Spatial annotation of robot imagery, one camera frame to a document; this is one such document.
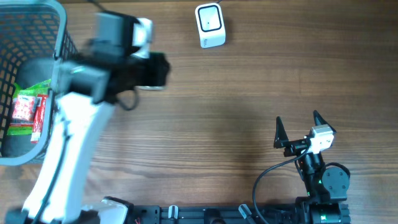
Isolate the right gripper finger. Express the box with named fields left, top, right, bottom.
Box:
left=313, top=110, right=336, bottom=134
left=274, top=116, right=289, bottom=148

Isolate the red stick sachet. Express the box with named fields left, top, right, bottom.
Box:
left=30, top=95, right=49, bottom=144

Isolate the small red white packet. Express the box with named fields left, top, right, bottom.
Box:
left=12, top=95, right=37, bottom=121

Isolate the green snack bag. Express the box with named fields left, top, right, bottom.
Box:
left=7, top=79, right=51, bottom=136

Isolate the green lid spice jar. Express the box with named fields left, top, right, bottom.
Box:
left=136, top=86, right=165, bottom=91

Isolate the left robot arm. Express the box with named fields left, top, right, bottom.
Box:
left=5, top=11, right=170, bottom=223

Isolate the white barcode scanner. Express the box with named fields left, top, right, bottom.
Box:
left=195, top=2, right=226, bottom=49

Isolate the grey plastic mesh basket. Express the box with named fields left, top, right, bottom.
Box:
left=1, top=0, right=77, bottom=166

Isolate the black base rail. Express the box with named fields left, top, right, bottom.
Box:
left=127, top=204, right=351, bottom=224

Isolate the left black cable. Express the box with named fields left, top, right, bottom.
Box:
left=30, top=0, right=141, bottom=224

